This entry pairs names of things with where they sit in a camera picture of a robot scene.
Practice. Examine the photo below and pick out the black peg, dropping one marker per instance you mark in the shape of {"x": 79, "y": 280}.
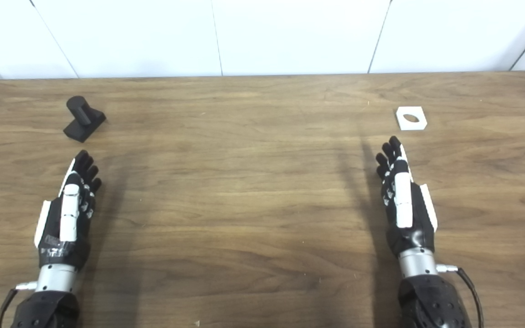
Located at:
{"x": 84, "y": 122}

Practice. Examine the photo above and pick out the white square piece with hole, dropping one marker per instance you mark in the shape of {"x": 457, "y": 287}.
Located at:
{"x": 420, "y": 125}

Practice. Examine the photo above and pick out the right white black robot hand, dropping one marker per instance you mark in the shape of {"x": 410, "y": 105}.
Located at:
{"x": 404, "y": 205}

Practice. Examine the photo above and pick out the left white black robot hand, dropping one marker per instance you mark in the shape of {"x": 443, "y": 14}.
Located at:
{"x": 69, "y": 214}

